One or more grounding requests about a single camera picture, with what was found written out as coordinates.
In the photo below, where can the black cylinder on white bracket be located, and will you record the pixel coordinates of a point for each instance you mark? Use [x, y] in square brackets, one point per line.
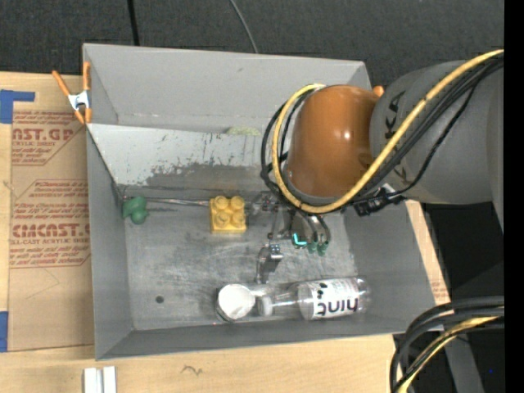
[368, 206]

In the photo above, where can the clear plastic bottle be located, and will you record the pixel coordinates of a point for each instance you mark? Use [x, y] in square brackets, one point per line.
[331, 299]

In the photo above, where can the brown cardboard board, red print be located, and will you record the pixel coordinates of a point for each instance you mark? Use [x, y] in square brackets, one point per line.
[49, 301]

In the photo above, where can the green toy figure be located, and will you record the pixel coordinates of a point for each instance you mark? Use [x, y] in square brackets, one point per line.
[137, 211]

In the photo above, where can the white round object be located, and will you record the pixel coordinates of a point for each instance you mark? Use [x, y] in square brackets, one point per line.
[235, 301]

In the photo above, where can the grey metal bin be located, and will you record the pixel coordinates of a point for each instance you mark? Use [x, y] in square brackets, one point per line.
[172, 260]

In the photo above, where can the yellow toy brick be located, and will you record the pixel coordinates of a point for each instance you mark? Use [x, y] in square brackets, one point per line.
[228, 215]

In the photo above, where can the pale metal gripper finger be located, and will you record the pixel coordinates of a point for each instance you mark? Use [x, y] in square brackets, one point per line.
[275, 252]
[266, 204]

